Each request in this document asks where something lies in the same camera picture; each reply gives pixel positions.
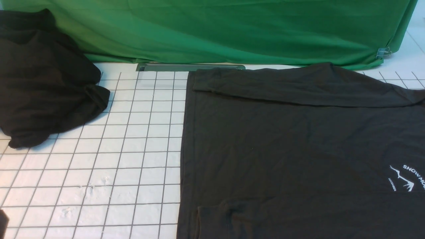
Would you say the black crumpled garment pile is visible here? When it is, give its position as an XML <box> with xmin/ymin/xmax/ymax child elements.
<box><xmin>0</xmin><ymin>9</ymin><xmax>110</xmax><ymax>149</ymax></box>

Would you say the silver binder clip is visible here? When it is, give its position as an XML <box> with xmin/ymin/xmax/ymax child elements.
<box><xmin>376</xmin><ymin>47</ymin><xmax>392</xmax><ymax>59</ymax></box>

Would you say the green backdrop cloth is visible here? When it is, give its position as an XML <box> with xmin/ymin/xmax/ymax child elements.
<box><xmin>1</xmin><ymin>0</ymin><xmax>417</xmax><ymax>70</ymax></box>

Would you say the gray long-sleeved shirt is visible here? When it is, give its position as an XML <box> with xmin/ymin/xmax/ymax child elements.
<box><xmin>176</xmin><ymin>63</ymin><xmax>425</xmax><ymax>239</ymax></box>

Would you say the gray metal bar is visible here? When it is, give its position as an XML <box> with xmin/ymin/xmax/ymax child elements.
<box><xmin>136</xmin><ymin>63</ymin><xmax>246</xmax><ymax>72</ymax></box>

